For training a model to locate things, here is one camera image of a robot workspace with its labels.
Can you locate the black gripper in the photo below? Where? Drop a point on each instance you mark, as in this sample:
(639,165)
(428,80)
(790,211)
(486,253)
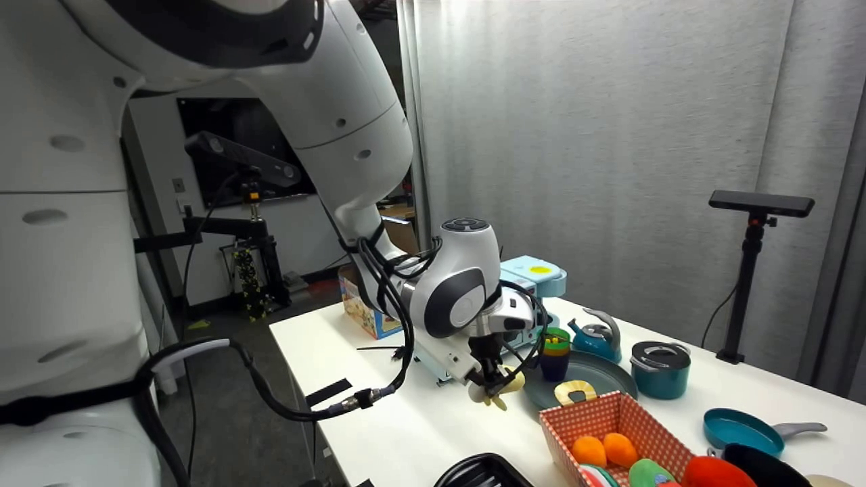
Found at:
(494,350)

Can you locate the yellow plush banana toy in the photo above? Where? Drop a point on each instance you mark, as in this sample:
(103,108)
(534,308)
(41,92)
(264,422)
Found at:
(518,383)

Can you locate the red-orange plush ball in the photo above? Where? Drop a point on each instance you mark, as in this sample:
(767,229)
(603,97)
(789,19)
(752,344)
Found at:
(717,475)

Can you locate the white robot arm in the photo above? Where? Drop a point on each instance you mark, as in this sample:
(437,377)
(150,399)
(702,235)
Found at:
(54,272)

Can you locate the light blue box yellow dot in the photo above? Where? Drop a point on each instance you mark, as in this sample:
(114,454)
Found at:
(518,283)

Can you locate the brown cardboard box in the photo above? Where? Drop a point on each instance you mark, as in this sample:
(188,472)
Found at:
(403,230)

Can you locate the red checkered cardboard basket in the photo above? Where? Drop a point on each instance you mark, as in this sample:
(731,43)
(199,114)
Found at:
(578,417)

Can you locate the black plastic tray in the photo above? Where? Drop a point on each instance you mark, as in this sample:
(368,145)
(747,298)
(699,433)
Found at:
(483,475)

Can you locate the teal toy kettle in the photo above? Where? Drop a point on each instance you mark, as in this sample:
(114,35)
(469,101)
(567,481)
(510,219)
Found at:
(595,341)

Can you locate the gray round plate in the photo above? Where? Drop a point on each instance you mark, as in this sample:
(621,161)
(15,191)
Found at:
(603,383)

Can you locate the orange toy fruit slice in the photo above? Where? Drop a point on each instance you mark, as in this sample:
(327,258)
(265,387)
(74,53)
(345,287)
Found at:
(589,450)

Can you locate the blue white cardboard carton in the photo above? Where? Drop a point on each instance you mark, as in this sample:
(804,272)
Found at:
(367,315)

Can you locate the small orange toy fruit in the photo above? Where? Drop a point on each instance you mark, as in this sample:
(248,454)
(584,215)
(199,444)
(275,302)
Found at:
(621,450)

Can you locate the teal toy pot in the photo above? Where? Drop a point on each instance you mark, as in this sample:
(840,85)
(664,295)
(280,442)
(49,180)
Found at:
(662,380)

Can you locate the green striped toy vegetable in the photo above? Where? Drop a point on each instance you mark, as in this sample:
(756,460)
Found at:
(649,475)

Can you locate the teal toy frying pan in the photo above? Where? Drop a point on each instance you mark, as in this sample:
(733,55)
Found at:
(739,430)

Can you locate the gray curtain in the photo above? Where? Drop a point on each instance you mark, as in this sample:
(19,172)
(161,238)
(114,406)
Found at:
(632,137)

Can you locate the black toy frying pan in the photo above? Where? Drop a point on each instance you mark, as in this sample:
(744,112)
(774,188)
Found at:
(760,472)

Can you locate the black horizontal clamp bar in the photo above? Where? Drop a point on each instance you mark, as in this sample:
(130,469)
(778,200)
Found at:
(206,230)

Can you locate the black stand with bar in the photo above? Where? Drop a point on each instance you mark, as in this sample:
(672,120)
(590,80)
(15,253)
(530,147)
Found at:
(760,203)

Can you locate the black camera on tripod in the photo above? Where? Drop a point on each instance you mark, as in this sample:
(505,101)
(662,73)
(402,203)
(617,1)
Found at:
(233,151)

